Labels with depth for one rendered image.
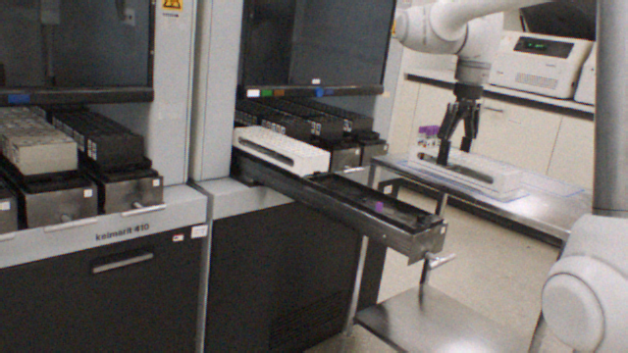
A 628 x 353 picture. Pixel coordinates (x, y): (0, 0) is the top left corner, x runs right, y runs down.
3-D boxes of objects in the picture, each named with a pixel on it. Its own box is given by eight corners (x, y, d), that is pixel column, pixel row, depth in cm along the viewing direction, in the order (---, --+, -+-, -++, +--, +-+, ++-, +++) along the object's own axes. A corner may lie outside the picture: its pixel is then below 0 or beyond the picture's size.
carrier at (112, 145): (140, 158, 119) (140, 134, 117) (144, 161, 118) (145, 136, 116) (91, 164, 111) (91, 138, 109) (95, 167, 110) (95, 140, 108)
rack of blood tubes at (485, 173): (406, 164, 146) (410, 143, 144) (426, 160, 152) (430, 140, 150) (499, 198, 126) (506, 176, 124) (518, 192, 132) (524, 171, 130)
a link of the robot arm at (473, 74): (498, 65, 132) (493, 87, 133) (468, 59, 138) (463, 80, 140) (481, 64, 126) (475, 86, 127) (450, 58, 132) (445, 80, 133)
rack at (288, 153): (230, 149, 143) (232, 127, 141) (257, 145, 150) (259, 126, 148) (300, 181, 124) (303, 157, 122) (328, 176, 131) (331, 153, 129)
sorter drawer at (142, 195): (10, 135, 151) (9, 106, 149) (58, 131, 161) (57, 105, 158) (113, 223, 104) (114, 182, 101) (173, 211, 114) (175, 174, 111)
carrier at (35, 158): (75, 166, 109) (74, 139, 107) (78, 169, 107) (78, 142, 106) (16, 173, 101) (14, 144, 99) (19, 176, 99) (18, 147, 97)
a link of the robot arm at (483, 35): (478, 60, 138) (438, 55, 134) (491, 2, 133) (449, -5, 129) (503, 66, 129) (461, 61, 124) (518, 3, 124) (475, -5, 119)
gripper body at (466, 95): (474, 85, 128) (465, 121, 131) (490, 85, 134) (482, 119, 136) (448, 79, 133) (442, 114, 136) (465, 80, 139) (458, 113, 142)
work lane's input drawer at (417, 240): (215, 169, 146) (218, 138, 144) (252, 163, 156) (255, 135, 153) (425, 277, 99) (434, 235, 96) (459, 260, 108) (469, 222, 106)
